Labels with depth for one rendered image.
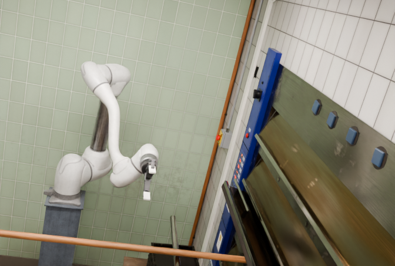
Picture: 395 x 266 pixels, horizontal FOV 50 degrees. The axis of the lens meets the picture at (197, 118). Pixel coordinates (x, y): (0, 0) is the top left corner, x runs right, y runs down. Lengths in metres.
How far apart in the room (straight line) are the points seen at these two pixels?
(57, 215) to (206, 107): 1.24
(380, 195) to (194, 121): 2.02
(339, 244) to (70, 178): 1.66
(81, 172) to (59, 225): 0.35
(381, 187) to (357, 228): 0.17
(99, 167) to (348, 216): 1.69
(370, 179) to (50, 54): 2.28
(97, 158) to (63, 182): 0.25
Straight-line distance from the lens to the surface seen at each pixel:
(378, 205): 1.29
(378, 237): 1.32
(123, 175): 2.25
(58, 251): 2.84
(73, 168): 2.59
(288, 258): 1.75
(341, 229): 1.43
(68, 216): 2.70
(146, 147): 2.24
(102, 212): 3.43
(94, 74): 2.40
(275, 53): 2.23
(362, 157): 1.38
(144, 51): 2.97
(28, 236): 2.06
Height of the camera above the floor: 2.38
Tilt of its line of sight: 17 degrees down
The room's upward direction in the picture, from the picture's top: 13 degrees clockwise
